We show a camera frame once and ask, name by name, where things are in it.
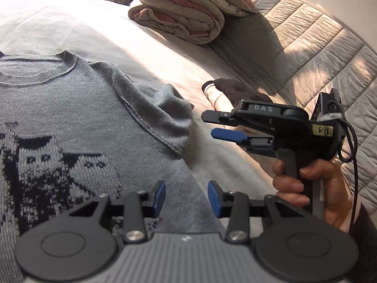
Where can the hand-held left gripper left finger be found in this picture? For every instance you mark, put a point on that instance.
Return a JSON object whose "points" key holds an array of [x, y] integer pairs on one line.
{"points": [[160, 194]]}

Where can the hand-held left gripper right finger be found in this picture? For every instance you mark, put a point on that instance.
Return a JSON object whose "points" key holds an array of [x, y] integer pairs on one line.
{"points": [[213, 196]]}

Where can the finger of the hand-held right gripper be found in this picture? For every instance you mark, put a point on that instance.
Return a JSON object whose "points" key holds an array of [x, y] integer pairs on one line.
{"points": [[218, 116], [226, 134]]}

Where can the grey knitted cat sweater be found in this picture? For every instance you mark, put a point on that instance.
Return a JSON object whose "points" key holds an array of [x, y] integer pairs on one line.
{"points": [[88, 100]]}

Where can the person's right forearm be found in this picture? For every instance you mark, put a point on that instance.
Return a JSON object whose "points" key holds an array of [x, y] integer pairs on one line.
{"points": [[366, 241]]}

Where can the person's right hand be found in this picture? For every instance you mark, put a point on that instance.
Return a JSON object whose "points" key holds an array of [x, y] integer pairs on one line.
{"points": [[338, 194]]}

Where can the folded dark brown clothing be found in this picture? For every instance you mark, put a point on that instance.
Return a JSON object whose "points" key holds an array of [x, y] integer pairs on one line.
{"points": [[235, 90]]}

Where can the bed with grey sheet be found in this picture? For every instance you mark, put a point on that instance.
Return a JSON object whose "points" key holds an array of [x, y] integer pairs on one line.
{"points": [[147, 53]]}

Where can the rolled beige pink comforter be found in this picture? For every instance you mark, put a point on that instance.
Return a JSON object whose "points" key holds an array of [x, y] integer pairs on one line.
{"points": [[176, 11]]}

